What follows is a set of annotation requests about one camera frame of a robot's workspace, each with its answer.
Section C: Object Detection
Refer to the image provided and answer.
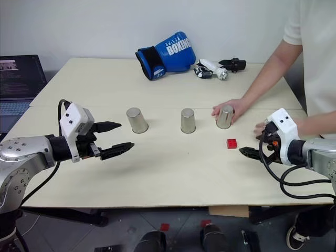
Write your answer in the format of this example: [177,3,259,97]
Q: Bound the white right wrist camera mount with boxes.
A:
[264,108,300,166]

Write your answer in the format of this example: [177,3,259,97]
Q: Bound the brown cardboard piece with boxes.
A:
[208,206,250,218]

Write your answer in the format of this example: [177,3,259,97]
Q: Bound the black and white shoe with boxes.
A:
[286,225,311,251]

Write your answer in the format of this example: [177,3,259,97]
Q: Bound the person's black trousers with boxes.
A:
[294,204,336,237]

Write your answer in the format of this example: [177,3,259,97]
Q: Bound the spare black gripper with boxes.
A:
[218,57,247,73]

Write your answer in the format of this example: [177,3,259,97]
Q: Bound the person's left hand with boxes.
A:
[253,122,268,140]

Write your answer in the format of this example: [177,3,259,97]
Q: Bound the blue boxing glove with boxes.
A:
[134,31,197,81]

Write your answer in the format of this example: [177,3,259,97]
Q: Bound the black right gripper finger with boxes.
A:
[238,146,264,161]

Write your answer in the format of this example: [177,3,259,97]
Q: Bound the dark rounded shape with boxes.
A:
[200,223,229,252]
[137,229,167,252]

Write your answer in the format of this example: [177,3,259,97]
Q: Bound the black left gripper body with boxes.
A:
[76,122,102,160]

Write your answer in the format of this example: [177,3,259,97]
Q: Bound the black table frame bar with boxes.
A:
[249,206,299,225]
[22,207,109,227]

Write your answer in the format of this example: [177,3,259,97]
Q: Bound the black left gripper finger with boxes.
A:
[93,121,123,133]
[99,141,135,162]

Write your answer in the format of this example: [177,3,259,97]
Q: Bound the person's right hand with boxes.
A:
[211,98,248,124]

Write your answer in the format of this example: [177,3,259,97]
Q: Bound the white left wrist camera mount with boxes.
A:
[59,102,96,164]

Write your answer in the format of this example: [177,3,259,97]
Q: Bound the dark laptop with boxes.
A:
[0,54,48,134]

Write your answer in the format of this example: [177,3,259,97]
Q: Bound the black robot body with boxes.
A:
[0,209,29,252]

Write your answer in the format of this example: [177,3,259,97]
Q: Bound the silver metal cup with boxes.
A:
[125,107,149,134]
[216,104,235,130]
[180,108,197,134]

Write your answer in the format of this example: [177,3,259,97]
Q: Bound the person in white shirt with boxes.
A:
[282,0,336,117]

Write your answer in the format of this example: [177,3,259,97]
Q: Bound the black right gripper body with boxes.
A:
[258,121,284,164]

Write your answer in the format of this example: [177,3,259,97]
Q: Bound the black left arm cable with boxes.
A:
[19,99,73,208]

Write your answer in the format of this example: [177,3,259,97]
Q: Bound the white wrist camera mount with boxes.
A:
[264,108,300,166]
[59,102,96,164]

